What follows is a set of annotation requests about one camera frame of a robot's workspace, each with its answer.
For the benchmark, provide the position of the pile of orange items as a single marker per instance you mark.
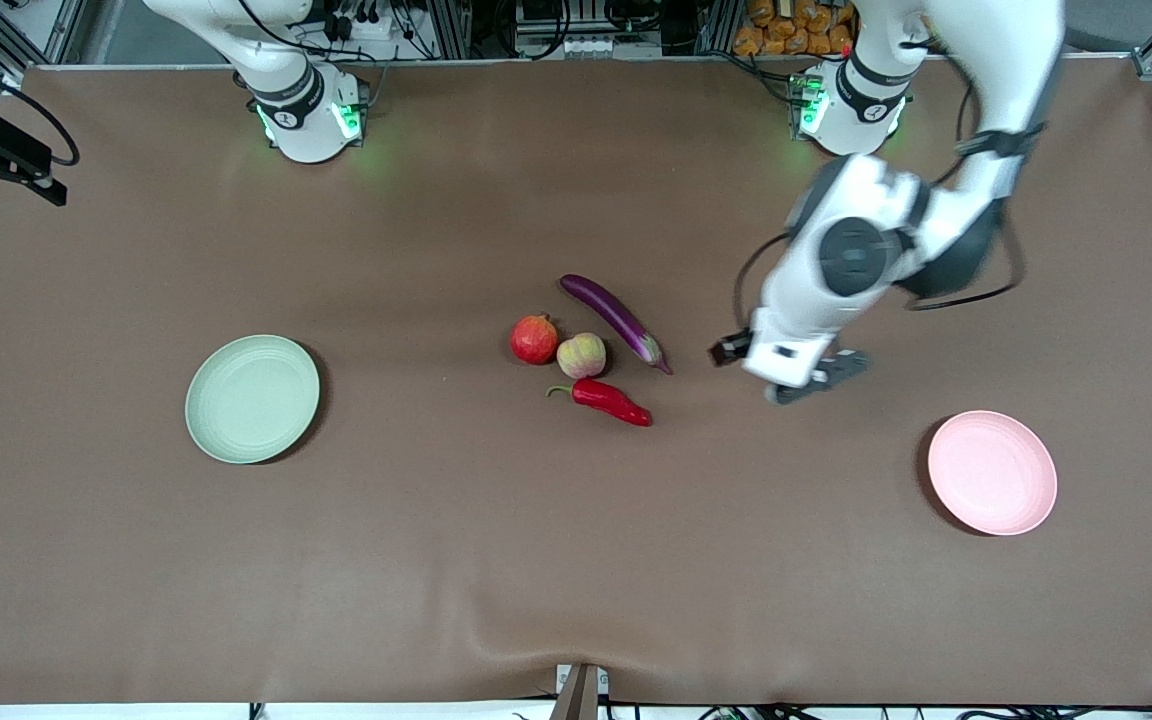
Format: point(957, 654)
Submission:
point(786, 25)

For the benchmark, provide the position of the yellow pink peach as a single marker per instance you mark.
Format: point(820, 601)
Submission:
point(582, 356)

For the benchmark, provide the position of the red chili pepper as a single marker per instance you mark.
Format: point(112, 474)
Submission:
point(611, 402)

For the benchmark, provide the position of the purple eggplant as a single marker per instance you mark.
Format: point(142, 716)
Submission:
point(616, 315)

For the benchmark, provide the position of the pink round plate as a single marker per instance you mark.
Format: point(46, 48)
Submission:
point(992, 473)

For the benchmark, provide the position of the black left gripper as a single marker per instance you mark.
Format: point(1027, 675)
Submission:
point(729, 349)

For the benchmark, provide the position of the white power strip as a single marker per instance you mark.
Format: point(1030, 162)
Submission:
point(366, 20)

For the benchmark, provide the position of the pale green round plate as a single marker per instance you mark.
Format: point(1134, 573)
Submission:
point(252, 399)

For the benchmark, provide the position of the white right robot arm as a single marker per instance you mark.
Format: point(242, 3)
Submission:
point(301, 110)

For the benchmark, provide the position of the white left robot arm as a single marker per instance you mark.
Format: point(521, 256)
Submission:
point(996, 60)

